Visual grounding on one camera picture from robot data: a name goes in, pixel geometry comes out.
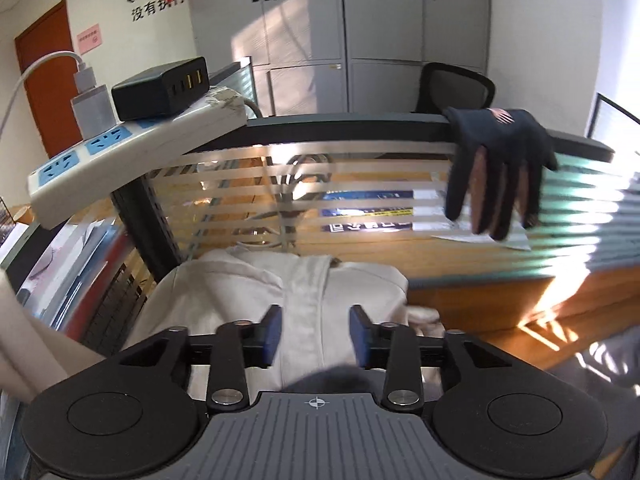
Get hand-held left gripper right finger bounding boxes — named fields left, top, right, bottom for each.
left=350, top=305, right=516, bottom=410

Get white power adapter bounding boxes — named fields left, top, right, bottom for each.
left=70, top=62, right=120, bottom=137

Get white paper sheet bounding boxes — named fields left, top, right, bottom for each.
left=432, top=230, right=531, bottom=252

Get brown door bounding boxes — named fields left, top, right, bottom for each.
left=14, top=0, right=70, bottom=158

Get black office chair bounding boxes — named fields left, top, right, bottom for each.
left=411, top=62, right=497, bottom=114

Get white charging cable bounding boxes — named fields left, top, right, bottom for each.
left=0, top=50, right=83, bottom=136

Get black keyboard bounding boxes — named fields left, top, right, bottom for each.
left=82, top=260, right=153, bottom=358

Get pink wall notice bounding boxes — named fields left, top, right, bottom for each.
left=76, top=23, right=103, bottom=56

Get computer monitor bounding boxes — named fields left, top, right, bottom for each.
left=590, top=92, right=640, bottom=153

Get blue printed sign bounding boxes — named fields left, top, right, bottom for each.
left=320, top=189, right=417, bottom=233

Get white power strip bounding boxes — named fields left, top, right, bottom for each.
left=27, top=87, right=251, bottom=228

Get black glove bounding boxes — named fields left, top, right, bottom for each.
left=442, top=106, right=560, bottom=242

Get stack of folders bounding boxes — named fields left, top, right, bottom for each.
left=0, top=220, right=126, bottom=331

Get grey metal cabinet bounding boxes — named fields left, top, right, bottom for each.
left=342, top=0, right=493, bottom=111
left=186, top=0, right=348, bottom=117

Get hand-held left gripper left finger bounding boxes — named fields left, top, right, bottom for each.
left=117, top=305, right=283, bottom=410

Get black multi-port charger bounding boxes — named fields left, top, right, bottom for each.
left=111, top=56, right=210, bottom=122

